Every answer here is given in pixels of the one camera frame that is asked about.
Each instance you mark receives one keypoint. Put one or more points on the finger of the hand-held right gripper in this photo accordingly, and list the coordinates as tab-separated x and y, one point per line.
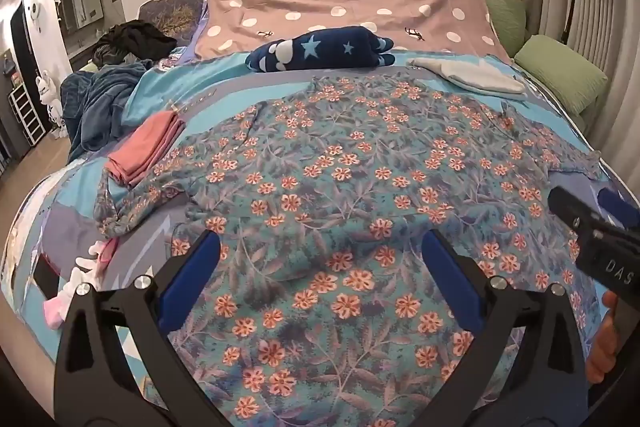
617	207
570	207

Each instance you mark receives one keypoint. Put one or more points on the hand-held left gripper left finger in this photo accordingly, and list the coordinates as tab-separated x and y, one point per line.
192	277

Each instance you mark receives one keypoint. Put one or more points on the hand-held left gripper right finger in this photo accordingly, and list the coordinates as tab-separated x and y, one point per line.
450	277

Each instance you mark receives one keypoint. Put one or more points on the teal floral garment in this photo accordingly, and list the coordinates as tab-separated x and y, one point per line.
340	187

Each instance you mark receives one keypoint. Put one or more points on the black clothes pile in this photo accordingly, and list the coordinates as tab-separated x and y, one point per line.
132	42

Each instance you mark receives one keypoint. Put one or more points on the person's right hand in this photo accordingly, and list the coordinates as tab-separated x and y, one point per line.
602	342

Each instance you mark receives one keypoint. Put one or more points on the pink small garment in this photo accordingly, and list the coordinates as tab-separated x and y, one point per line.
109	254

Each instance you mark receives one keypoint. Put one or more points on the pink and white sock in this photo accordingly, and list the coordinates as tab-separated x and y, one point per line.
67	299

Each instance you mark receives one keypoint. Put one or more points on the large green pillow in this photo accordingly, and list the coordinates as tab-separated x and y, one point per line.
560	72

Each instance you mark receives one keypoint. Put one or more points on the folded pink cloth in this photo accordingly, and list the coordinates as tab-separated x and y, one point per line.
142	147

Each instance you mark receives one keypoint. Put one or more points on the folded grey white cloth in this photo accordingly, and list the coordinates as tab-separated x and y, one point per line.
475	74

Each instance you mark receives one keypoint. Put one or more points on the blue patterned bedsheet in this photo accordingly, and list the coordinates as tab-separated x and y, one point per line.
170	87

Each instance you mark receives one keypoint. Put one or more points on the dark blue blanket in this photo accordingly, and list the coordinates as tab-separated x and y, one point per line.
97	102

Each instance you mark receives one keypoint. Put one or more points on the small green pillow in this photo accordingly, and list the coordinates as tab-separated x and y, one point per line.
505	17

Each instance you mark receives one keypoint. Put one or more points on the white rabbit figure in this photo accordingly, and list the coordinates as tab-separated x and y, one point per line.
50	99

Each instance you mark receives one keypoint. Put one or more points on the white shelf rack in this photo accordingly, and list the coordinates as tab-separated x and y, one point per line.
27	112

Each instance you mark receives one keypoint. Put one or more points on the navy star print cloth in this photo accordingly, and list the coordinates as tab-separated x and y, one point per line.
320	49

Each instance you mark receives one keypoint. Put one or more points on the dark landscape print sheet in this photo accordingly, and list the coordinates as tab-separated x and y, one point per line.
172	14

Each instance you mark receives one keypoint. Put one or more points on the pink polka dot sheet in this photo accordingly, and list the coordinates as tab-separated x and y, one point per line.
350	2

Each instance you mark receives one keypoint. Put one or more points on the wall mirror cabinet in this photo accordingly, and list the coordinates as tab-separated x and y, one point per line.
80	4

